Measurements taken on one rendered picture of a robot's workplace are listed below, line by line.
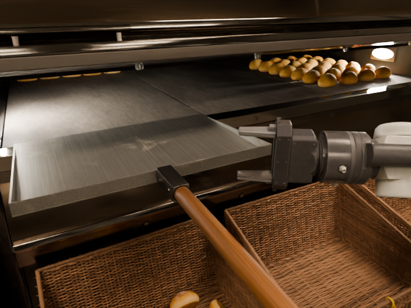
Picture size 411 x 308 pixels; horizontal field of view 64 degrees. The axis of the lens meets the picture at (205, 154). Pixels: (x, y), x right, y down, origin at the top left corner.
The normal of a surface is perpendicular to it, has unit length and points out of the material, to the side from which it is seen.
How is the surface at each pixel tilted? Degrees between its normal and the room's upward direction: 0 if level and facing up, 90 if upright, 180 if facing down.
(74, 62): 79
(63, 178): 0
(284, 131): 45
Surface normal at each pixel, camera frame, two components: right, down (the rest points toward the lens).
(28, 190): 0.00, -0.91
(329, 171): -0.12, 0.53
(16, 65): 0.46, 0.18
